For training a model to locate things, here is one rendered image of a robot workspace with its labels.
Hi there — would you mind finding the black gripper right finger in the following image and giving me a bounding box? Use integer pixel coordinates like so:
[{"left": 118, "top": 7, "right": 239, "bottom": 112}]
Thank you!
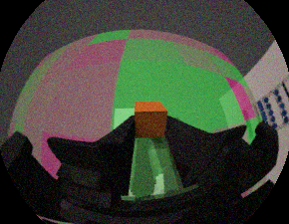
[{"left": 164, "top": 115, "right": 248, "bottom": 188}]

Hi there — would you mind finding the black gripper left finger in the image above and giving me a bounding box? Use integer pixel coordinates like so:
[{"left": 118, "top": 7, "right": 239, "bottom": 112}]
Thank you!
[{"left": 47, "top": 115, "right": 136, "bottom": 196}]

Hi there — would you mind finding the orange block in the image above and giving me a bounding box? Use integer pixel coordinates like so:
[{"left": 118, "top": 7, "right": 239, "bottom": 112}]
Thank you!
[{"left": 134, "top": 101, "right": 167, "bottom": 138}]

